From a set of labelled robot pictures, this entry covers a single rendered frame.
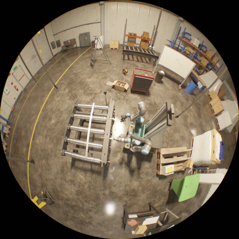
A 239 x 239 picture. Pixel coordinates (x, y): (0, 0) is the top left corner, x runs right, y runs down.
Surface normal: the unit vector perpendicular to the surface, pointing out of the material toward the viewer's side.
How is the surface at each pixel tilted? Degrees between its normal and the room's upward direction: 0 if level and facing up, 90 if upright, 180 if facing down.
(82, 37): 90
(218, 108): 90
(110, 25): 90
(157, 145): 0
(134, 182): 0
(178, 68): 90
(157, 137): 0
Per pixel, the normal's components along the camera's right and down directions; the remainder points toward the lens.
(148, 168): 0.06, -0.41
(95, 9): -0.08, 0.90
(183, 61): -0.49, 0.78
